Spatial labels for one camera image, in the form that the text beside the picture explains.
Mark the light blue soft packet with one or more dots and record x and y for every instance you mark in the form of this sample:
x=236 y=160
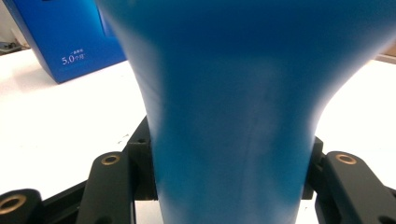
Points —
x=230 y=93

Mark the white paper sheet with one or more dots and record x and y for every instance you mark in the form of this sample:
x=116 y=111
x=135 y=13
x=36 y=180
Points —
x=62 y=124

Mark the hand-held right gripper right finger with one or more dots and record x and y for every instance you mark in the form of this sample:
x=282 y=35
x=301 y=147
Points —
x=313 y=168

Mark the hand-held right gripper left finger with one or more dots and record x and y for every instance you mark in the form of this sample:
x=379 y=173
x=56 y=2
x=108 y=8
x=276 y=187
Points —
x=143 y=168

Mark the dark blue cardboard box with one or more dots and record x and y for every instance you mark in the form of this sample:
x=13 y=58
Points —
x=71 y=34

